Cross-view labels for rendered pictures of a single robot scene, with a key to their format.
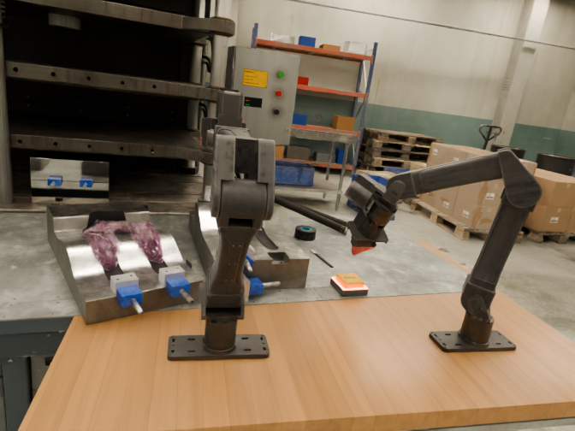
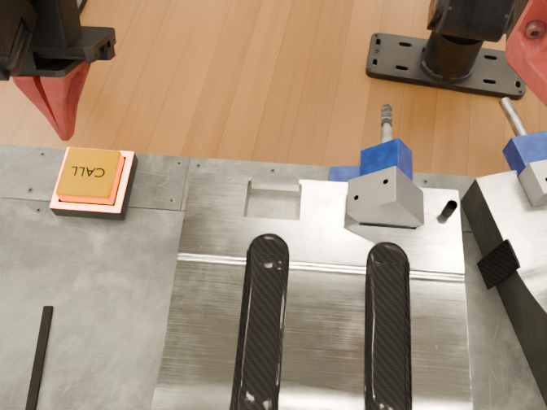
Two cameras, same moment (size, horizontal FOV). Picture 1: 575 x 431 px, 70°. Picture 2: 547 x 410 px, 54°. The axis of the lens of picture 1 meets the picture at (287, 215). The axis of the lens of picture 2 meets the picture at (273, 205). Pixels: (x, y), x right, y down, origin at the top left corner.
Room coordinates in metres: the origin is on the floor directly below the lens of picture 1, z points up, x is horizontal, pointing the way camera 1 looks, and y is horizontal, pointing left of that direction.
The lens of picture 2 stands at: (1.24, 0.12, 1.35)
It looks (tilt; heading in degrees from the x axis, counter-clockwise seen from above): 64 degrees down; 207
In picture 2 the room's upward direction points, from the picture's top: 1 degrees counter-clockwise
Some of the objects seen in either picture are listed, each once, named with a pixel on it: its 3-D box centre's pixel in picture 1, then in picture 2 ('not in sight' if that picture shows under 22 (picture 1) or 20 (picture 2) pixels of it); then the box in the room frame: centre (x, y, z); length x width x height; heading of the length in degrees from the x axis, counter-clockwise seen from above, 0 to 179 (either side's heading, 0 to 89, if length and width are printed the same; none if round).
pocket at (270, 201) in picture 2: (277, 262); (273, 206); (1.03, 0.01, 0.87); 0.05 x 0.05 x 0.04; 22
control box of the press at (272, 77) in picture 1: (246, 209); not in sight; (1.95, 0.20, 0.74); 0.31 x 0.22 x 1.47; 112
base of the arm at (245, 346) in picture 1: (220, 332); (452, 45); (0.72, 0.10, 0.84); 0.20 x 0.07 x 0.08; 105
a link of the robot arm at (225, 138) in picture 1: (234, 165); not in sight; (0.73, 0.10, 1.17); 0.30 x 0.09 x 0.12; 15
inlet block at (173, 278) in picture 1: (180, 289); (528, 148); (0.83, 0.22, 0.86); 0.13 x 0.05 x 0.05; 39
